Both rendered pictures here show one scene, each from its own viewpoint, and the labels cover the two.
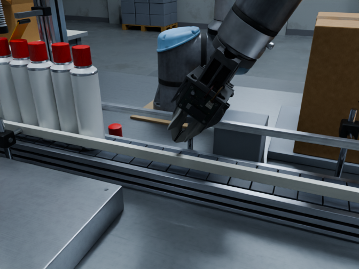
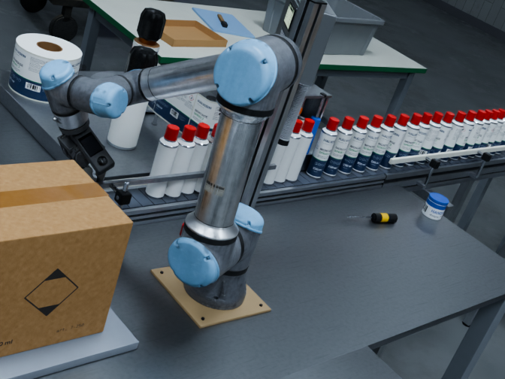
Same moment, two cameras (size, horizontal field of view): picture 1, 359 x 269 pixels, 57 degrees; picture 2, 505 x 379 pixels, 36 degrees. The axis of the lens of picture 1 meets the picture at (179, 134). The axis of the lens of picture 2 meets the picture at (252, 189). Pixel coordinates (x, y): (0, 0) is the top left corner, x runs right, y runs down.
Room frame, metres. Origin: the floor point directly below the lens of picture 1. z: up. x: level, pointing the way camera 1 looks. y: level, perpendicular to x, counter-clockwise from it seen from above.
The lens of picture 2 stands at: (1.45, -1.46, 1.88)
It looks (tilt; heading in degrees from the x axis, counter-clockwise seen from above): 26 degrees down; 109
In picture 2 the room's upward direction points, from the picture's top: 19 degrees clockwise
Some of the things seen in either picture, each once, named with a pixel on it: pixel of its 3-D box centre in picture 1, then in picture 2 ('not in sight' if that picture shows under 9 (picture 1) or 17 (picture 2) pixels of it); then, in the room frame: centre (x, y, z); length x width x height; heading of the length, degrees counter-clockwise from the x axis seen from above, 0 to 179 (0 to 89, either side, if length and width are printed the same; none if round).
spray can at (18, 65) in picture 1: (28, 88); (210, 158); (0.68, 0.32, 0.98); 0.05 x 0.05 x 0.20
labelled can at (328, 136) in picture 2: not in sight; (323, 147); (0.85, 0.77, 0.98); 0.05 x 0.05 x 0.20
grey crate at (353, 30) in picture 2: not in sight; (320, 23); (0.10, 2.55, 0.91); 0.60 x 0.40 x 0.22; 70
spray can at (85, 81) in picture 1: (87, 99); (163, 161); (0.62, 0.18, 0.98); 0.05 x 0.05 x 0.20
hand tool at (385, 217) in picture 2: not in sight; (371, 217); (1.08, 0.77, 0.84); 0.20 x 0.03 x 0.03; 54
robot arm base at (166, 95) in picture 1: (178, 92); (219, 273); (0.93, 0.00, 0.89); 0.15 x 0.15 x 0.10
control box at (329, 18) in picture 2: not in sight; (300, 37); (0.79, 0.39, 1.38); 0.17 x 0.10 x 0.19; 124
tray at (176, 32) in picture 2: not in sight; (184, 32); (-0.23, 1.69, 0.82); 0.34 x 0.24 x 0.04; 72
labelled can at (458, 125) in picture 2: not in sight; (451, 136); (1.12, 1.46, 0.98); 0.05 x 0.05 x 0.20
